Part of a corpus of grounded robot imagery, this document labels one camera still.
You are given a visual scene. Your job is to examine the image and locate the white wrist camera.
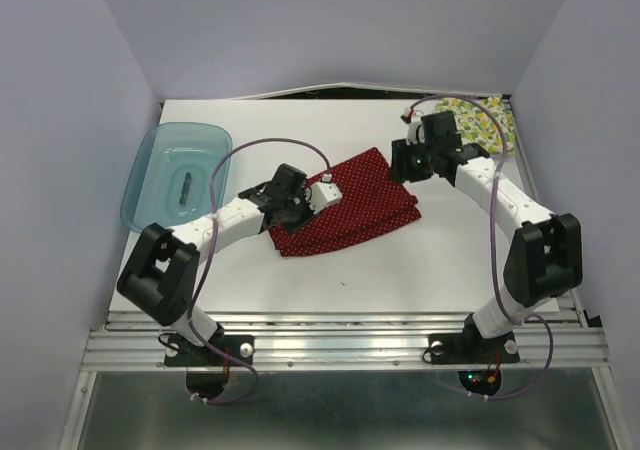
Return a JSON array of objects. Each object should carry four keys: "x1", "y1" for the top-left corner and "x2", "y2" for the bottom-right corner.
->
[
  {"x1": 304, "y1": 173, "x2": 343, "y2": 216},
  {"x1": 401, "y1": 106, "x2": 425, "y2": 145}
]

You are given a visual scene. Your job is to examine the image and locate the purple cable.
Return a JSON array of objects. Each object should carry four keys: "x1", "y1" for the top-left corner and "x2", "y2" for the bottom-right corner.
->
[
  {"x1": 405, "y1": 94, "x2": 555, "y2": 402},
  {"x1": 187, "y1": 137, "x2": 333, "y2": 405}
]

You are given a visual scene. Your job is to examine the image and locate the red polka dot skirt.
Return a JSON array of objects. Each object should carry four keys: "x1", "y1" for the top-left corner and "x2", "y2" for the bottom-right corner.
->
[{"x1": 269, "y1": 147, "x2": 421, "y2": 257}]

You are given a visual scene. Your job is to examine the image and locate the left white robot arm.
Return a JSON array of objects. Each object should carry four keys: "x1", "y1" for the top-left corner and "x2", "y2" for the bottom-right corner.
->
[{"x1": 116, "y1": 164, "x2": 314, "y2": 364}]

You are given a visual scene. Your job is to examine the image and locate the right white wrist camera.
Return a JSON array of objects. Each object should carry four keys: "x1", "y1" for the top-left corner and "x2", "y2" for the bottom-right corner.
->
[{"x1": 401, "y1": 106, "x2": 425, "y2": 145}]

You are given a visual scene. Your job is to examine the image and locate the aluminium rail frame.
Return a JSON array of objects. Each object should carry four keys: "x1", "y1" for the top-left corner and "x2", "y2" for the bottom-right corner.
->
[{"x1": 59, "y1": 92, "x2": 631, "y2": 450}]

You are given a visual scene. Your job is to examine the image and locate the small dark object in bin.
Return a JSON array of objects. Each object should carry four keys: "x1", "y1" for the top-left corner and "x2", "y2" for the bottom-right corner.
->
[{"x1": 179, "y1": 172, "x2": 193, "y2": 207}]

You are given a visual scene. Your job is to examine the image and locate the lemon print folded skirt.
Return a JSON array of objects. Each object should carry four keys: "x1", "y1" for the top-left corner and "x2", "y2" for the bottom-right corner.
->
[{"x1": 434, "y1": 95, "x2": 516, "y2": 155}]

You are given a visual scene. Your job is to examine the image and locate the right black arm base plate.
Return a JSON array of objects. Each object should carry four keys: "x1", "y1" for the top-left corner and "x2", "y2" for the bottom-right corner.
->
[{"x1": 421, "y1": 332, "x2": 520, "y2": 366}]

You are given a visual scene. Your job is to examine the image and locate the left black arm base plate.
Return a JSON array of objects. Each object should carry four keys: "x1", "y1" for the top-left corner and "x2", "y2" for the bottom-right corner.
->
[{"x1": 159, "y1": 333, "x2": 255, "y2": 368}]

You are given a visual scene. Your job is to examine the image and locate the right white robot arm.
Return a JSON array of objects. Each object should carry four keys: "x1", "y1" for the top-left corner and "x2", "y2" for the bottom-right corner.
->
[{"x1": 390, "y1": 109, "x2": 583, "y2": 364}]

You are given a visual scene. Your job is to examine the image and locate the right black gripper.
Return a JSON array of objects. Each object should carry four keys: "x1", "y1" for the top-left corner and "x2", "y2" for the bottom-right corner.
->
[{"x1": 385, "y1": 136, "x2": 438, "y2": 184}]

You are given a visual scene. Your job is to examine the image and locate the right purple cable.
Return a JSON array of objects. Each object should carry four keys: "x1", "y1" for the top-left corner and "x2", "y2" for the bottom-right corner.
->
[{"x1": 405, "y1": 94, "x2": 555, "y2": 402}]

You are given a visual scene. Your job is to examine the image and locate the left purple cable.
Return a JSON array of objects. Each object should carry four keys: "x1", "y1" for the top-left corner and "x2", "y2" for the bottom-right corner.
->
[{"x1": 187, "y1": 137, "x2": 333, "y2": 405}]

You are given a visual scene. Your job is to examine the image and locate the teal plastic bin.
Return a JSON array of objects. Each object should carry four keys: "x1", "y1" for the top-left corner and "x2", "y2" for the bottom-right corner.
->
[{"x1": 120, "y1": 122, "x2": 233, "y2": 233}]

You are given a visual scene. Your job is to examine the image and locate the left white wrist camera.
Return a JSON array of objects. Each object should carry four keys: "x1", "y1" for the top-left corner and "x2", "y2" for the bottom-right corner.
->
[{"x1": 304, "y1": 173, "x2": 343, "y2": 216}]

